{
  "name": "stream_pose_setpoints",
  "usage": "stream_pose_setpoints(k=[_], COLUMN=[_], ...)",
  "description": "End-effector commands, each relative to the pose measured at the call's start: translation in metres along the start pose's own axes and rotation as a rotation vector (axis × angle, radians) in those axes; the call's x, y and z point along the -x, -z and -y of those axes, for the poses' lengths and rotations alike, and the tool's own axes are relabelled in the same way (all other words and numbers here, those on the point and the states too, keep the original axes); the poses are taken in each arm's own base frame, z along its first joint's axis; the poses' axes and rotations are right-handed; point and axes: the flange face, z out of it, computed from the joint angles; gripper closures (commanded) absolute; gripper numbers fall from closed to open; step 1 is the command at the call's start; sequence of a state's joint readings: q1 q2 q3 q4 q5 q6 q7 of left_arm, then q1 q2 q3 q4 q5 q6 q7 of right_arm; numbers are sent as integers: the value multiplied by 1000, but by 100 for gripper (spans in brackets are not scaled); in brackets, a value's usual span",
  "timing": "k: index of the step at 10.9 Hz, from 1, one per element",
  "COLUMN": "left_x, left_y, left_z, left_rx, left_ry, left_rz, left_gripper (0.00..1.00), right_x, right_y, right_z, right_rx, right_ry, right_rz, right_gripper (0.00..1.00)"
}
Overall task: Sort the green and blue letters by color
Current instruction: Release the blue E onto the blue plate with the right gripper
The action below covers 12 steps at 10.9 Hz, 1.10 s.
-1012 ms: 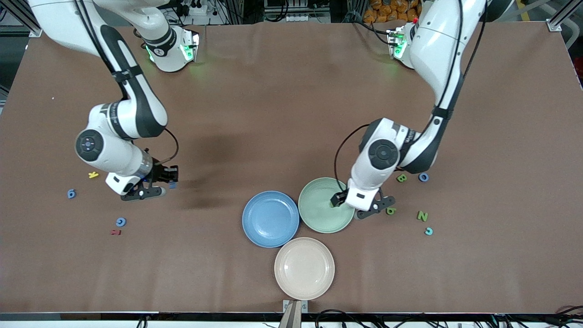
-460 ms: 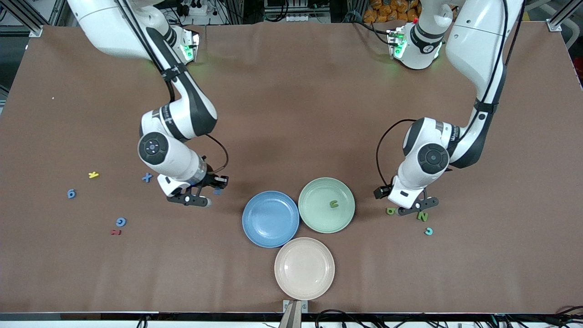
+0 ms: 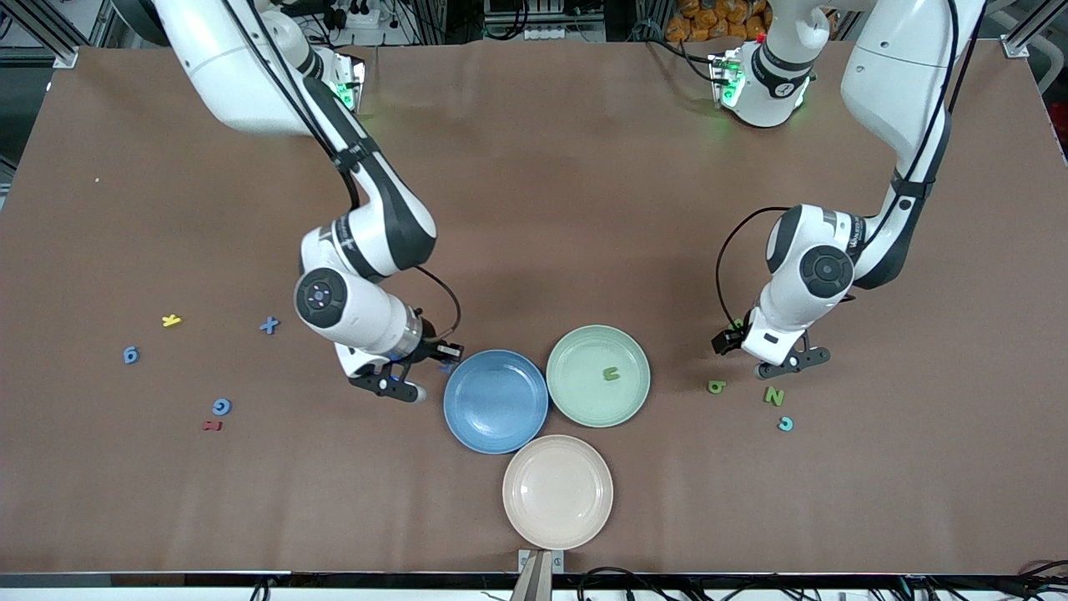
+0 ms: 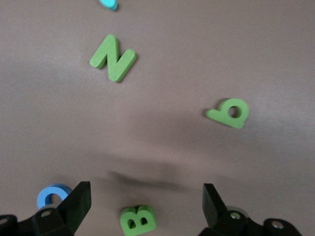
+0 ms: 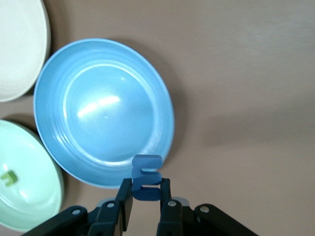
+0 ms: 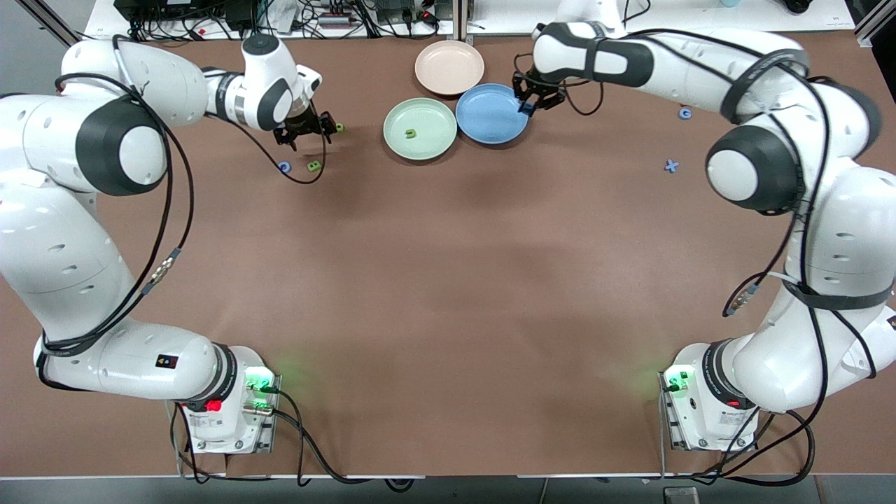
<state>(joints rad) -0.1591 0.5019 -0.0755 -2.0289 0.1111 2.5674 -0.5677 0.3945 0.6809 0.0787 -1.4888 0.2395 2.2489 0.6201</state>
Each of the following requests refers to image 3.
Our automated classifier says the blue plate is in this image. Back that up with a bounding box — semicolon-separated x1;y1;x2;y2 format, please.
443;349;550;455

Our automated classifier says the green plate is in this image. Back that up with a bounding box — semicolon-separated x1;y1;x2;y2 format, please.
546;325;652;428

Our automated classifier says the brown table cover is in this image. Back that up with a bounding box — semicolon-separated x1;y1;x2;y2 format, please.
0;38;1068;577

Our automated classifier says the beige plate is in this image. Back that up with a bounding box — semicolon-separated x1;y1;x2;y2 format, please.
502;434;614;551

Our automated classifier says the bag of oranges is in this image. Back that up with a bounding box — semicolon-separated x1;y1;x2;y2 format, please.
665;0;773;43

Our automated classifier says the power strip with black plugs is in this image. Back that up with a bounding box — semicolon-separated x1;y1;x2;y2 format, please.
321;0;380;30

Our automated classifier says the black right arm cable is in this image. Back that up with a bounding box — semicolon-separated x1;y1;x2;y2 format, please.
221;0;462;343

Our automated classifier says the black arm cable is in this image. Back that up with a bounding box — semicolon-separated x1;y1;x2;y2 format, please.
715;0;960;335
221;0;462;343

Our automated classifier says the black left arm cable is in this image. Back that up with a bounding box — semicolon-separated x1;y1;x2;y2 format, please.
715;0;960;335

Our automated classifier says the metal bracket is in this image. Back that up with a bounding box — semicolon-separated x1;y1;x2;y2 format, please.
511;549;565;601

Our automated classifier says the aluminium frame profile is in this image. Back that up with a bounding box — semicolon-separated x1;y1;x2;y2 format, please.
8;0;80;69
1001;0;1068;59

